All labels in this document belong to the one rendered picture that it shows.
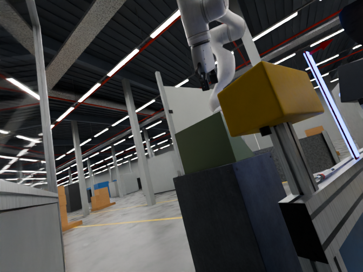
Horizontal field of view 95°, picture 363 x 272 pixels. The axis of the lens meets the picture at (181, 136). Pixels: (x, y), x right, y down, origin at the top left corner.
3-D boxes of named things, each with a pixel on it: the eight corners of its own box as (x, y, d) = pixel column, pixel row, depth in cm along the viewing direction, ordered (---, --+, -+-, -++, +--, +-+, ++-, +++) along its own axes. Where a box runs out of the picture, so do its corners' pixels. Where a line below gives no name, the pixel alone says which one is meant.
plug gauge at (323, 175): (318, 175, 32) (335, 166, 36) (311, 176, 33) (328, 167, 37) (321, 181, 32) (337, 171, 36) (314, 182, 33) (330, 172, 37)
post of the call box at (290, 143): (312, 195, 26) (282, 122, 29) (292, 195, 29) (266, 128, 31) (319, 189, 28) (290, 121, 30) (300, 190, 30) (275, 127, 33)
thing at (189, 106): (207, 267, 161) (156, 70, 205) (204, 265, 165) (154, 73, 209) (273, 219, 228) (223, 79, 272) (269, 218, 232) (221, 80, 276)
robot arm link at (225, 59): (235, 110, 88) (206, 114, 96) (240, 112, 98) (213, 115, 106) (229, 15, 88) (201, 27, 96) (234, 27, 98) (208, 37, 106)
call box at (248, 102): (289, 126, 22) (261, 57, 24) (232, 145, 30) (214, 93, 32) (329, 119, 31) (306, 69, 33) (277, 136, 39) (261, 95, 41)
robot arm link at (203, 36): (194, 37, 67) (196, 45, 68) (182, 40, 60) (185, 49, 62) (213, 29, 62) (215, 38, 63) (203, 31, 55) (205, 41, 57)
